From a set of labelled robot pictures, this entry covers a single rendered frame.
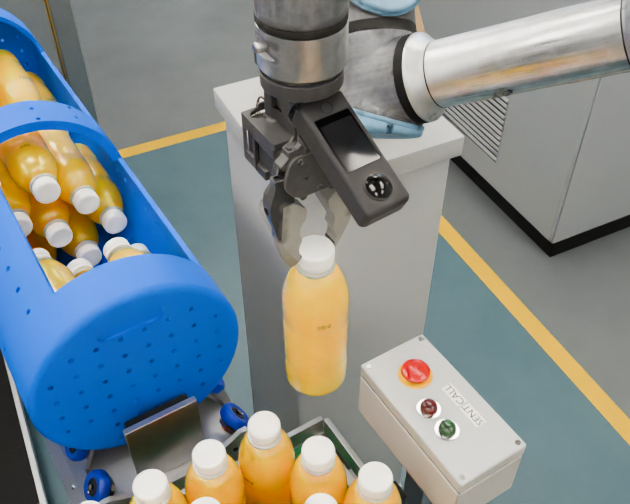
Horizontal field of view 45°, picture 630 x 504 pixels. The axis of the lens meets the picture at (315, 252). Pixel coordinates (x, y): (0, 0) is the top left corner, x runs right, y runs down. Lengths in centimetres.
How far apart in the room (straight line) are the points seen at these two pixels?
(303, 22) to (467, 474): 55
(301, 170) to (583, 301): 209
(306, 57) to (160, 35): 345
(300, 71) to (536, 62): 38
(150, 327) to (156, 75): 282
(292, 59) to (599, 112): 190
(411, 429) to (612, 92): 166
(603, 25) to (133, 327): 63
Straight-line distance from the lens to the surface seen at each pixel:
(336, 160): 63
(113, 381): 100
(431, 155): 127
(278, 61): 62
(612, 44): 90
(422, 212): 136
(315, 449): 91
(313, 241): 77
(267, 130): 69
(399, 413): 95
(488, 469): 93
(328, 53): 61
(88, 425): 105
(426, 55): 98
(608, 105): 246
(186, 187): 301
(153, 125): 338
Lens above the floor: 188
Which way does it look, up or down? 44 degrees down
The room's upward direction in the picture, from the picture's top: straight up
